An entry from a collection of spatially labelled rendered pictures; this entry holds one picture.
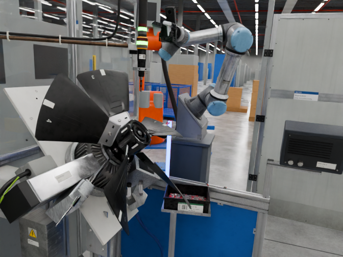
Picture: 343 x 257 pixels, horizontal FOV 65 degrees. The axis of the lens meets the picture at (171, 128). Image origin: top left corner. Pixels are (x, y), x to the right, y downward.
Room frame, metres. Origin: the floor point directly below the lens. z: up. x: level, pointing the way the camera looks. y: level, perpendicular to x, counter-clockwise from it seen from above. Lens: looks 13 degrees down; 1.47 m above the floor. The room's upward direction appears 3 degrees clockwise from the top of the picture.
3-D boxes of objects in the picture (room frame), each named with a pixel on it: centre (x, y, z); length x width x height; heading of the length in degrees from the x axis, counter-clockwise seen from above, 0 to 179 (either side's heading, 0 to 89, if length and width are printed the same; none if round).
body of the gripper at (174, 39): (1.38, 0.03, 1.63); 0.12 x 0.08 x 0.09; 159
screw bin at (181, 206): (1.22, -0.09, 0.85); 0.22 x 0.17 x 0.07; 85
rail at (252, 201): (1.40, -0.09, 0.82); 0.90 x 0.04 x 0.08; 69
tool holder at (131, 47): (1.10, 0.14, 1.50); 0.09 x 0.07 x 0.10; 104
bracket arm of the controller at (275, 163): (1.21, -0.59, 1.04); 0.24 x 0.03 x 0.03; 69
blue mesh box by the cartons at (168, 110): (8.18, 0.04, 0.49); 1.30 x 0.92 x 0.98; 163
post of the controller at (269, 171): (1.25, -0.49, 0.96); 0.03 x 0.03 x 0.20; 69
